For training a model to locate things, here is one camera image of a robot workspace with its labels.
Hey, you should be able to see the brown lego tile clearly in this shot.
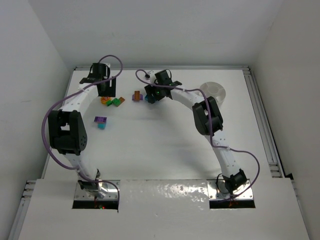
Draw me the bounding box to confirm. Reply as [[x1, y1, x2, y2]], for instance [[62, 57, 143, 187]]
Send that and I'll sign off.
[[118, 97, 125, 104]]

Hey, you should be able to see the brown and purple lego stack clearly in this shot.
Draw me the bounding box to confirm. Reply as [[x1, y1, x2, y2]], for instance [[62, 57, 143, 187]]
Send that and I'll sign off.
[[131, 90, 143, 102]]

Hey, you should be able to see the purple cable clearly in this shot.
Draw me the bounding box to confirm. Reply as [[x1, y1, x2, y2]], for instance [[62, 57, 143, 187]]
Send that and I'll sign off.
[[135, 69, 261, 202], [41, 54, 124, 208]]

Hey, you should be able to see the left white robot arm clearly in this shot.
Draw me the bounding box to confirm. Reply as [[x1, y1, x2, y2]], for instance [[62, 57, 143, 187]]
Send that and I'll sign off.
[[42, 62, 119, 199]]

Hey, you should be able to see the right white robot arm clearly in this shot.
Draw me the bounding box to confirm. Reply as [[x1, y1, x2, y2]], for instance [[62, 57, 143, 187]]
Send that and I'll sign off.
[[144, 70, 247, 197]]

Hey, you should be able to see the white round divided container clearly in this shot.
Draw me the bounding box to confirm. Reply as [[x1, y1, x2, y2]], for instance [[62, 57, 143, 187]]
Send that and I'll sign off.
[[199, 82, 226, 107]]

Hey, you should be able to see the purple lego plate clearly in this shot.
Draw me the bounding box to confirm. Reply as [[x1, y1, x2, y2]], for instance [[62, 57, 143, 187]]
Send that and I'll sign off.
[[94, 116, 107, 124]]

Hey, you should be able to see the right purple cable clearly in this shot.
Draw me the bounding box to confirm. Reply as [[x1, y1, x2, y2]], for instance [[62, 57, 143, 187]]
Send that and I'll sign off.
[[135, 69, 261, 202]]

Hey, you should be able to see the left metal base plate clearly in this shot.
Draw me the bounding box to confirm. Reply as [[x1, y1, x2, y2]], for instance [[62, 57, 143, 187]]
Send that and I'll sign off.
[[74, 180, 120, 201]]

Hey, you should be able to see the green lego brick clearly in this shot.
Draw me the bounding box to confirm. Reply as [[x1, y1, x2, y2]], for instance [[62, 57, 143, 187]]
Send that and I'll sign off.
[[106, 98, 122, 107]]

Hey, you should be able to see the orange round lego piece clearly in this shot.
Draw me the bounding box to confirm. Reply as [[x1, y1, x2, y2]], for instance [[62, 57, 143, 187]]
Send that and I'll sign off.
[[100, 97, 113, 106]]

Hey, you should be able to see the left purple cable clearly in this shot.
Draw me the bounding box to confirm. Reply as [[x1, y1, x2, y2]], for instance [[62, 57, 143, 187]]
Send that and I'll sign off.
[[41, 54, 124, 208]]

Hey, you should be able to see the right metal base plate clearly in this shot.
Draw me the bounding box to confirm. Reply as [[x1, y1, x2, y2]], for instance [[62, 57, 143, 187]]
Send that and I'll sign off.
[[207, 179, 255, 201]]

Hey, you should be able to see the metal base plate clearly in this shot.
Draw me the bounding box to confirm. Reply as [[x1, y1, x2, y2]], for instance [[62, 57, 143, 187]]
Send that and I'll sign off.
[[74, 180, 120, 201], [207, 179, 255, 201]]

